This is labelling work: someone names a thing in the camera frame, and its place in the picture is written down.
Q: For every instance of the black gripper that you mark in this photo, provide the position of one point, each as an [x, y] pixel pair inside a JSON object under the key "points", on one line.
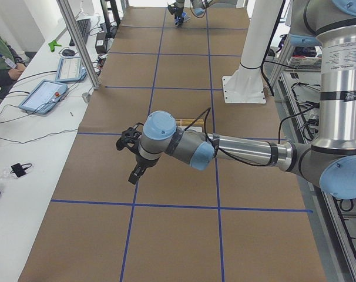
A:
{"points": [[143, 161]]}

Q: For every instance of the blue grey towel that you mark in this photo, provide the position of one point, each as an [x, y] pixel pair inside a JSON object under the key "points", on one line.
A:
{"points": [[180, 20]]}

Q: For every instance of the wooden towel rack white base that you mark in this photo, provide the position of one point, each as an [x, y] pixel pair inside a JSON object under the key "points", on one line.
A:
{"points": [[190, 124]]}

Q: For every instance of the aluminium frame post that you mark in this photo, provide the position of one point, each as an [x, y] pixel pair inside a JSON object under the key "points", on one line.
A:
{"points": [[73, 29]]}

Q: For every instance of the green plastic clamp tool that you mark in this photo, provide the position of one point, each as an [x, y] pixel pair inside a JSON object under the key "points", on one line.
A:
{"points": [[53, 44]]}

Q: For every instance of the seated person green jacket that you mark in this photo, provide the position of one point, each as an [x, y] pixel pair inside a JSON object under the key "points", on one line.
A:
{"points": [[11, 67]]}

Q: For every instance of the small black pouch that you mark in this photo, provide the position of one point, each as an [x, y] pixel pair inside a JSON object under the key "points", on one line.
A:
{"points": [[20, 169]]}

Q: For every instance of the near teach pendant tablet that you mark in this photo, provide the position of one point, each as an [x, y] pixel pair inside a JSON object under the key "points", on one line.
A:
{"points": [[44, 97]]}

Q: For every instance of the teach pendant tablet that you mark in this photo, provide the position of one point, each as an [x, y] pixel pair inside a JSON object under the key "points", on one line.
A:
{"points": [[44, 97], [70, 69]]}

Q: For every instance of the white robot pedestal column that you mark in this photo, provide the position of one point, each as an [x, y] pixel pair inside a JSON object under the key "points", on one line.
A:
{"points": [[246, 84]]}

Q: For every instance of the far teach pendant tablet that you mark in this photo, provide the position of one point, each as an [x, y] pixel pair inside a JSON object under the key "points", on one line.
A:
{"points": [[70, 69]]}

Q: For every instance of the black computer mouse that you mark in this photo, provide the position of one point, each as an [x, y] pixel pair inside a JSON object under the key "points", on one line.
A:
{"points": [[68, 52]]}

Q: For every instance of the black keyboard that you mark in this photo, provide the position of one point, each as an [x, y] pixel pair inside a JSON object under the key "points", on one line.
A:
{"points": [[84, 28]]}

